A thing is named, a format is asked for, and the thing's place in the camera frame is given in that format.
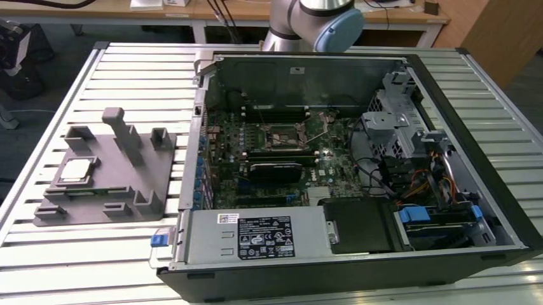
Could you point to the silver CPU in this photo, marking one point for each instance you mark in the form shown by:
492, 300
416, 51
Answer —
77, 170

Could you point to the CPU socket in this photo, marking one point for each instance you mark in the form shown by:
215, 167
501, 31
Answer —
282, 138

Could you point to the black graphics card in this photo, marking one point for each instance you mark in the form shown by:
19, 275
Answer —
276, 173

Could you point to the black expansion slot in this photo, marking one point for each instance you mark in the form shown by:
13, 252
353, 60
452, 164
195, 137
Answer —
260, 200

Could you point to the green motherboard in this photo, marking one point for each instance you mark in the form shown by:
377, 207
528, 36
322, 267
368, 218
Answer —
340, 159

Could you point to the silver chipset heatsink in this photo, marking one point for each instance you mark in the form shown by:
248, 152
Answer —
320, 194

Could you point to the metal drive cage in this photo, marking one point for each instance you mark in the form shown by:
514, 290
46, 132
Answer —
382, 124

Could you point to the grey power supply unit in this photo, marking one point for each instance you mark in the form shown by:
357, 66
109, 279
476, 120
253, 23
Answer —
199, 235

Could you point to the black plastic fan shroud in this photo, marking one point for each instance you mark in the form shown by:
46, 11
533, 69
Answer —
361, 225

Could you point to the grey plastic case foot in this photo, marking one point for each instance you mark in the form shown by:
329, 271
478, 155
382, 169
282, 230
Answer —
203, 62

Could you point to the blue case latch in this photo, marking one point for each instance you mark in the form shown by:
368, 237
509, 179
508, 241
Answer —
161, 240

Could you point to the grey parts rack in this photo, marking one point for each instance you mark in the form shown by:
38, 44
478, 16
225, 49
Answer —
110, 178

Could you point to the blue disk carrier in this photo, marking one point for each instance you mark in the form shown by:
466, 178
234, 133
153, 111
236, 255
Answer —
414, 216

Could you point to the black PC case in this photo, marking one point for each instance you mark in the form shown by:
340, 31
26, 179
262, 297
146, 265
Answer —
297, 282

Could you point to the green RAM stick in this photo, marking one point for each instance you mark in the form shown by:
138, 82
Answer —
98, 192

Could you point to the small white box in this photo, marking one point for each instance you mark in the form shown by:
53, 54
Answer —
177, 2

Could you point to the white cardboard box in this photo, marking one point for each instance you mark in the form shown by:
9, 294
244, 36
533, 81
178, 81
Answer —
146, 4

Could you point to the wooden desk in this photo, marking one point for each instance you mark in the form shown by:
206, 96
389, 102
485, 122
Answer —
106, 14

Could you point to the small dark box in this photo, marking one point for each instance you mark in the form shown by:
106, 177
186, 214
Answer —
432, 8

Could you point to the black mesh waste bin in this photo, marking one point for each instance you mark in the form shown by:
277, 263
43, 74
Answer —
42, 44
22, 87

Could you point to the grey metal furniture foot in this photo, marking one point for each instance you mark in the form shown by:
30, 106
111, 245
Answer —
9, 122

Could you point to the wooden cabinet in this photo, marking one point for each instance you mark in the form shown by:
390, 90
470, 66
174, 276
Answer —
501, 38

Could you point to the white case wall sticker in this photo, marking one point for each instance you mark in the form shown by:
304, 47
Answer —
298, 70

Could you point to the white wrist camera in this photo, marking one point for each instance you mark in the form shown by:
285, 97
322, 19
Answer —
17, 30

